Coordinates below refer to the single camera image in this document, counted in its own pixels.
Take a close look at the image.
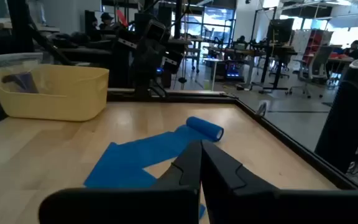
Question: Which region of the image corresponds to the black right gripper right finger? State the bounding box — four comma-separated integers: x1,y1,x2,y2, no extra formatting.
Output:
201,139,358,224

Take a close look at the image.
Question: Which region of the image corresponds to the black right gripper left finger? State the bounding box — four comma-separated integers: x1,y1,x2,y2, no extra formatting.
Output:
38,139,203,224

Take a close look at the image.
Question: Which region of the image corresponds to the blue elastic bandage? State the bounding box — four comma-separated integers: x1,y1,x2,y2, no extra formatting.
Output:
84,116,225,220

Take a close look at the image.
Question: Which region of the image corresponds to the clear bag with dark roll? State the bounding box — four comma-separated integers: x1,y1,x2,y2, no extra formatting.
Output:
0,52,45,94

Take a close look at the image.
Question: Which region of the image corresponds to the yellow plastic bin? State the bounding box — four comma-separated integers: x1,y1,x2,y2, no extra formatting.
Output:
0,63,110,123

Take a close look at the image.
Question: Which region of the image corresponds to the black tower fan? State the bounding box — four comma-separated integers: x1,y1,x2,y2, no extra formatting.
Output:
314,55,358,175

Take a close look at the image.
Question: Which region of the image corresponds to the black monitor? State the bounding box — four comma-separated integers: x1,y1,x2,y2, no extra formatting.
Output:
266,17,295,45

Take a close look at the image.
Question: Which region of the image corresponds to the grey office chair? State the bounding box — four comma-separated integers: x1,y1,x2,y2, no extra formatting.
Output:
285,45,334,100

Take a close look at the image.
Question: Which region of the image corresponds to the red storage shelf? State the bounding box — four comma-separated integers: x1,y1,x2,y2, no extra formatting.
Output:
302,29,324,65

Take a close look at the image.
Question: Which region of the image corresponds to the red cable sleeve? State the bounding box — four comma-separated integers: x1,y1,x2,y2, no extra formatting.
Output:
116,9,129,27

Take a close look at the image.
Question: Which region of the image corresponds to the black aluminium table frame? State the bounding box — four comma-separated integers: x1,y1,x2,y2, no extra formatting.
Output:
6,0,358,191

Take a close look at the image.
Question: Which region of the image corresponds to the black frame bracket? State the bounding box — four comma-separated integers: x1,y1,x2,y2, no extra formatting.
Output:
254,100,269,118

